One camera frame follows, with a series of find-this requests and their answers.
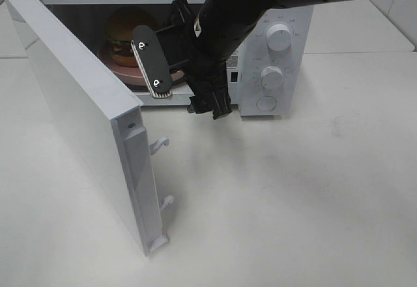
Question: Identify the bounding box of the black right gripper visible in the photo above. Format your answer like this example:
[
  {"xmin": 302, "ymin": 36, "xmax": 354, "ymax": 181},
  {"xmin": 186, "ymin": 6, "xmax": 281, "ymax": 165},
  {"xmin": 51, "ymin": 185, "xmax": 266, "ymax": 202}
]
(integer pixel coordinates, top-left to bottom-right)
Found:
[{"xmin": 132, "ymin": 0, "xmax": 232, "ymax": 120}]

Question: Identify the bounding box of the round white door button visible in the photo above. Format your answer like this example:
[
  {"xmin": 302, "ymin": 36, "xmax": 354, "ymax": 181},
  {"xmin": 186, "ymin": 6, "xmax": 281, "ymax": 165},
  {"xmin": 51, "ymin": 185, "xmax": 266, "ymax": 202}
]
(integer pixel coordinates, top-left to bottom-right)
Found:
[{"xmin": 256, "ymin": 96, "xmax": 277, "ymax": 112}]

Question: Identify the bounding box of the white timer knob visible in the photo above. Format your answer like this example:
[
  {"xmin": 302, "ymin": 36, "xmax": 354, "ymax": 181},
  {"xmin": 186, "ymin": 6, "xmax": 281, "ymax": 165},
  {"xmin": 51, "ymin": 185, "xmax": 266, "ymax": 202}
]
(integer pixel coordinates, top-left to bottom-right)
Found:
[{"xmin": 261, "ymin": 66, "xmax": 284, "ymax": 90}]

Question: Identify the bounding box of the pink round plate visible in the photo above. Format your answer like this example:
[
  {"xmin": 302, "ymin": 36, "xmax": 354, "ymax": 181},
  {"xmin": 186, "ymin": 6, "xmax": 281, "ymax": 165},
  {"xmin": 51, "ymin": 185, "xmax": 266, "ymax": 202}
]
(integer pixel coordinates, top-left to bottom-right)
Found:
[{"xmin": 98, "ymin": 40, "xmax": 185, "ymax": 87}]

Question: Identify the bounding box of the white microwave door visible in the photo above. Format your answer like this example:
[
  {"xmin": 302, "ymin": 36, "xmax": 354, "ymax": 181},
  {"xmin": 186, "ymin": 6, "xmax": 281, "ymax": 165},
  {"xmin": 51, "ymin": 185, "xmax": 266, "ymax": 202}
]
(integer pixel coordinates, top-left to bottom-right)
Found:
[{"xmin": 5, "ymin": 0, "xmax": 173, "ymax": 255}]

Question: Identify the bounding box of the burger with lettuce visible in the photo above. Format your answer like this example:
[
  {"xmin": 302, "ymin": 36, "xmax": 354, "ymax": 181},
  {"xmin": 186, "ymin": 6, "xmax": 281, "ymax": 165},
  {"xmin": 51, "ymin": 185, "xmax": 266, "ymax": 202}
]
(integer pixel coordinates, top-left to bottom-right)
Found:
[{"xmin": 105, "ymin": 6, "xmax": 159, "ymax": 67}]

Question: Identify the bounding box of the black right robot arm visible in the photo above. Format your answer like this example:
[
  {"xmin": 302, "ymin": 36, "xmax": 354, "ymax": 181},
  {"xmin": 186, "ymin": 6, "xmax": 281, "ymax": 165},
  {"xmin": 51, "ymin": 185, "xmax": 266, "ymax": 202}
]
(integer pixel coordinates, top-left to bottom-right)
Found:
[{"xmin": 131, "ymin": 0, "xmax": 353, "ymax": 119}]

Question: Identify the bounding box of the glass microwave turntable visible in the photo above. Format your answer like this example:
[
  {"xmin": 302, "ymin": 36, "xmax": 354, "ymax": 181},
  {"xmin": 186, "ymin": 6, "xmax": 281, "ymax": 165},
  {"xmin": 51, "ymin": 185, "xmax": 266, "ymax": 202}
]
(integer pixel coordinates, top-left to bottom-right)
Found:
[{"xmin": 126, "ymin": 79, "xmax": 186, "ymax": 92}]

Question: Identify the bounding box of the white microwave oven body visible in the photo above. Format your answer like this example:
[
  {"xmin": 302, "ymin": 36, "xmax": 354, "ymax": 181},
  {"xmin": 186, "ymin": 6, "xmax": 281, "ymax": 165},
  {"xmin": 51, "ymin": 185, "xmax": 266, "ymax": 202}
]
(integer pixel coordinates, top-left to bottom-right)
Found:
[{"xmin": 40, "ymin": 0, "xmax": 313, "ymax": 116}]

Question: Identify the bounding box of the upper white power knob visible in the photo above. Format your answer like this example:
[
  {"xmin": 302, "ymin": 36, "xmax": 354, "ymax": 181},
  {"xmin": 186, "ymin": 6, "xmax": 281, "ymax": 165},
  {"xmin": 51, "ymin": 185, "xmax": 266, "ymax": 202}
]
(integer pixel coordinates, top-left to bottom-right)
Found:
[{"xmin": 266, "ymin": 23, "xmax": 293, "ymax": 52}]

